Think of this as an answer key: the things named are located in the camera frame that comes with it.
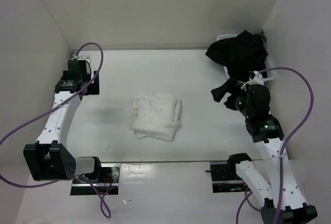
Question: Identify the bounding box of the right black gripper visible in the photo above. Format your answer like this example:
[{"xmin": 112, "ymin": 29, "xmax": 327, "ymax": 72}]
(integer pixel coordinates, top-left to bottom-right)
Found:
[{"xmin": 210, "ymin": 77, "xmax": 252, "ymax": 116}]

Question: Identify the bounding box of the white skirt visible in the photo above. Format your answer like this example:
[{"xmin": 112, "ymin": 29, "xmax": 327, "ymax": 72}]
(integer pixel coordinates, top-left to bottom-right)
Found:
[{"xmin": 131, "ymin": 93, "xmax": 182, "ymax": 141}]

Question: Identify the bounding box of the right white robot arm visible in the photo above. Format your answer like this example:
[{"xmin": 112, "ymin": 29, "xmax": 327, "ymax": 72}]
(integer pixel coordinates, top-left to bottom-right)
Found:
[{"xmin": 211, "ymin": 79, "xmax": 318, "ymax": 223}]

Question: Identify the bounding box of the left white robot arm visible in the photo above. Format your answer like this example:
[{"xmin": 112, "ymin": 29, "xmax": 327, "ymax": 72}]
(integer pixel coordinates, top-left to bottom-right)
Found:
[{"xmin": 23, "ymin": 56, "xmax": 103, "ymax": 183}]

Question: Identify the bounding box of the black skirt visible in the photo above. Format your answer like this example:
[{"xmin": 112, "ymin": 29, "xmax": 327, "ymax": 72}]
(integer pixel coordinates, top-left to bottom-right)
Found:
[{"xmin": 205, "ymin": 30, "xmax": 268, "ymax": 82}]

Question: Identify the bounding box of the white plastic basket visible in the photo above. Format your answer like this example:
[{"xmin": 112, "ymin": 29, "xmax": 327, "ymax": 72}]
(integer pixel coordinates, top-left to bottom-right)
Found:
[{"xmin": 216, "ymin": 33, "xmax": 278, "ymax": 82}]

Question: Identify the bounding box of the grey garment in basket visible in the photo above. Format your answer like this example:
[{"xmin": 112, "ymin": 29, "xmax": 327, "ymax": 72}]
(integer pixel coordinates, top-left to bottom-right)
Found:
[{"xmin": 255, "ymin": 29, "xmax": 267, "ymax": 48}]

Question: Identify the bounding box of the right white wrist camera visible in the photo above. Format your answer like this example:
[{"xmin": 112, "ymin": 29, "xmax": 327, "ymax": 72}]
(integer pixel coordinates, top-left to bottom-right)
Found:
[{"xmin": 240, "ymin": 69, "xmax": 277, "ymax": 91}]

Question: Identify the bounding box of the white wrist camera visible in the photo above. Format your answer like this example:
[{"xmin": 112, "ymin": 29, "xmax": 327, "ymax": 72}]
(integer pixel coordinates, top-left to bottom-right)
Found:
[
  {"xmin": 72, "ymin": 55, "xmax": 91, "ymax": 64},
  {"xmin": 240, "ymin": 69, "xmax": 277, "ymax": 91}
]

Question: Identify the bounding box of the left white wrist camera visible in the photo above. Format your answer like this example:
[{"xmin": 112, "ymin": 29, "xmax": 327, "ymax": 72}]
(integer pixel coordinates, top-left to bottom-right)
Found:
[{"xmin": 72, "ymin": 55, "xmax": 91, "ymax": 64}]

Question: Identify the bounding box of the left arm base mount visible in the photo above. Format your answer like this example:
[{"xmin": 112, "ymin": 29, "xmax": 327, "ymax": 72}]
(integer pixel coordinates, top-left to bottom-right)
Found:
[{"xmin": 70, "ymin": 162, "xmax": 121, "ymax": 196}]

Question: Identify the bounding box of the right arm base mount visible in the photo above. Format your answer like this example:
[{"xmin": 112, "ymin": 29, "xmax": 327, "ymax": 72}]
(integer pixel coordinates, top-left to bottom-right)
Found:
[{"xmin": 205, "ymin": 161, "xmax": 248, "ymax": 193}]

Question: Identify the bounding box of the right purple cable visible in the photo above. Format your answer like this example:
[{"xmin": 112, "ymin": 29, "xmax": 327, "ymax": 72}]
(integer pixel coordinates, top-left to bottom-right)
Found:
[{"xmin": 235, "ymin": 66, "xmax": 315, "ymax": 224}]

